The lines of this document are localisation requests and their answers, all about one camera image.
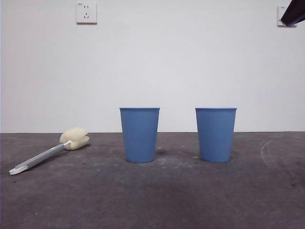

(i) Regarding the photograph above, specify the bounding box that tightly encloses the blue ribbed plastic cup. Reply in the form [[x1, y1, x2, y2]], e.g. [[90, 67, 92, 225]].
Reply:
[[119, 107, 161, 164], [194, 107, 238, 163]]

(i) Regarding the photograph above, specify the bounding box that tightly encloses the sponge cup brush grey handle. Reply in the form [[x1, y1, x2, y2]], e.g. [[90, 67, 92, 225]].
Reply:
[[9, 127, 90, 177]]

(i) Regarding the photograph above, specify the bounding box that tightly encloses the white wall socket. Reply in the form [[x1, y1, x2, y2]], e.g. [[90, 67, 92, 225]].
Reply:
[[276, 5, 297, 27], [76, 1, 98, 25]]

